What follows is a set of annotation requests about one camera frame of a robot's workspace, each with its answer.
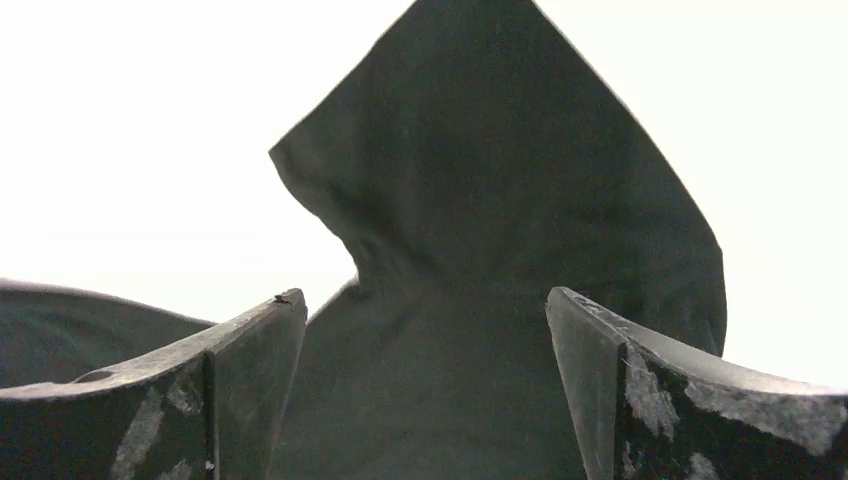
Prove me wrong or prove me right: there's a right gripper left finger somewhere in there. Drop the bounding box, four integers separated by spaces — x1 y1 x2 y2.
1 288 307 479

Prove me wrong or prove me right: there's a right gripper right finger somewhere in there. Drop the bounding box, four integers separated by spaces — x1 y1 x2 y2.
546 287 847 479

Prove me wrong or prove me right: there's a black t shirt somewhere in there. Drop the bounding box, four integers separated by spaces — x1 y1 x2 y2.
0 0 729 480

